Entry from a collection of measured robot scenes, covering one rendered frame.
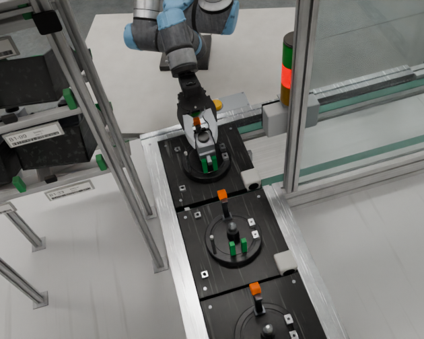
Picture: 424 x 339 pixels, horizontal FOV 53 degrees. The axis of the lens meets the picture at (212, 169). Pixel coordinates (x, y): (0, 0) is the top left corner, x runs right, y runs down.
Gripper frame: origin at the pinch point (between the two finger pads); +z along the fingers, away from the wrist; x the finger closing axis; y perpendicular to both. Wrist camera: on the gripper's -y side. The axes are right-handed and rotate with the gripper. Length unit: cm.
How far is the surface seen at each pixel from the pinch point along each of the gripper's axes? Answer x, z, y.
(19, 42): 97, -123, 230
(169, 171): 10.7, 5.1, 10.0
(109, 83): 24, -34, 54
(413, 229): -48, 37, -1
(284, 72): -16.4, -7.5, -27.8
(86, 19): 44, -131, 237
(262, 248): -6.1, 29.2, -8.6
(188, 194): 7.5, 12.6, 4.3
